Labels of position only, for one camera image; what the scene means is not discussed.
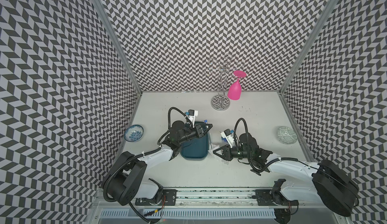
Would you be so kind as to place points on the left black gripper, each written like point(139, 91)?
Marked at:
point(199, 131)

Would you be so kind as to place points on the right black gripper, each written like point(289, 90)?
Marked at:
point(227, 152)

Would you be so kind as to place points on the white gauze cloth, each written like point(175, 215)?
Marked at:
point(213, 146)

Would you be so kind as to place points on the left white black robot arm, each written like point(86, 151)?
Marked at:
point(124, 182)

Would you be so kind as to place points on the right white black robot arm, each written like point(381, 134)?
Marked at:
point(318, 182)

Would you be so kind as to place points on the teal rectangular plastic tray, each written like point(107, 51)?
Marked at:
point(196, 149)

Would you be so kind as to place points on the blue patterned small bowl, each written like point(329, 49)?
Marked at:
point(134, 133)

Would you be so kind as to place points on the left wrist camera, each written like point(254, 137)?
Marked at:
point(190, 116)

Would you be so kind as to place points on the chrome wire glass rack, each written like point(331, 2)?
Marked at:
point(220, 68)

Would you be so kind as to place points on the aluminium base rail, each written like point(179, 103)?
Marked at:
point(238, 206)

